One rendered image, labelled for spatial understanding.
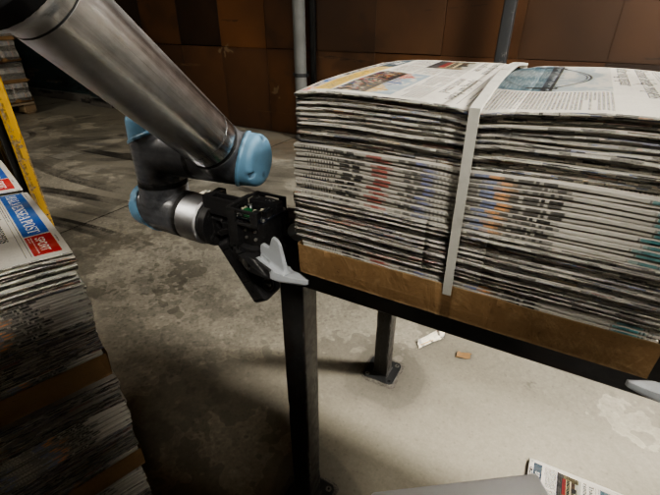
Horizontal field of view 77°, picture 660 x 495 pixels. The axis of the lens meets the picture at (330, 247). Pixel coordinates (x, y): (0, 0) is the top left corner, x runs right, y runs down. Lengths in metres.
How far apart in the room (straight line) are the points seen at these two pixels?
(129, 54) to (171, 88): 0.06
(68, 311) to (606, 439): 1.42
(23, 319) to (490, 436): 1.21
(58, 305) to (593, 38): 3.49
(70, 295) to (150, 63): 0.35
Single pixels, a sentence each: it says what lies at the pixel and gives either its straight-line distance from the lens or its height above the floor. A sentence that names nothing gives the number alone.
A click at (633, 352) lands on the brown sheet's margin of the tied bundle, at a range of 0.47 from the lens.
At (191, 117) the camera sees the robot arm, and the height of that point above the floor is 0.99.
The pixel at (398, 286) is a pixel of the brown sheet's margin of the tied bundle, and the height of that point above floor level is 0.82.
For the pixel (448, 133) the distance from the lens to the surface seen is 0.40.
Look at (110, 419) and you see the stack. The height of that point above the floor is 0.52.
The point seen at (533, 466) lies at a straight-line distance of 1.40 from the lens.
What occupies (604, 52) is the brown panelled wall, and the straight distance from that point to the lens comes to 3.66.
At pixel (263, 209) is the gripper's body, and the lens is 0.59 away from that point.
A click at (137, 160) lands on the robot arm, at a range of 0.68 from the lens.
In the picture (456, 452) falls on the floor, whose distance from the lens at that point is 1.37.
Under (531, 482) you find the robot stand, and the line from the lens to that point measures 0.40.
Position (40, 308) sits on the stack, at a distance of 0.66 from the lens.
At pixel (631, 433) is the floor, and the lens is 1.63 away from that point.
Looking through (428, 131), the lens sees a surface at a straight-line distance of 0.40.
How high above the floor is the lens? 1.09
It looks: 29 degrees down
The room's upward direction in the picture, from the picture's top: straight up
